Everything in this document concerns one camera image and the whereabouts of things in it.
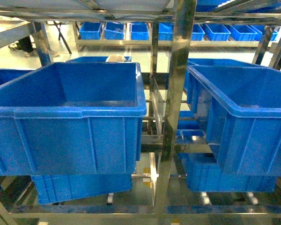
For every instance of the large blue left shelf bin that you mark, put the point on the large blue left shelf bin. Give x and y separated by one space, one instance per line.
72 118

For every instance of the large blue shelf bin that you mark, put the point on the large blue shelf bin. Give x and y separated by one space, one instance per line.
72 118
239 109

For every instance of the large blue right shelf bin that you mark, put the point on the large blue right shelf bin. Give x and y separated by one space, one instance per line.
239 109

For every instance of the blue bin behind right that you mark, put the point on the blue bin behind right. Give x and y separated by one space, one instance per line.
210 62

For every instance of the white object in bin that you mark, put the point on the white object in bin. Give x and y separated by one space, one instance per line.
116 58

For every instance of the blue bin lower right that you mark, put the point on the blue bin lower right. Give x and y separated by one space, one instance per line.
203 174

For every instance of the blue bin lower left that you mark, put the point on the blue bin lower left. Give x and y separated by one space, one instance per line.
61 188

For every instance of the blue bin far left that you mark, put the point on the blue bin far left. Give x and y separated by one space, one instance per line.
7 75

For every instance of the steel shelf frame post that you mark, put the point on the steel shelf frame post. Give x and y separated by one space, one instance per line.
183 25

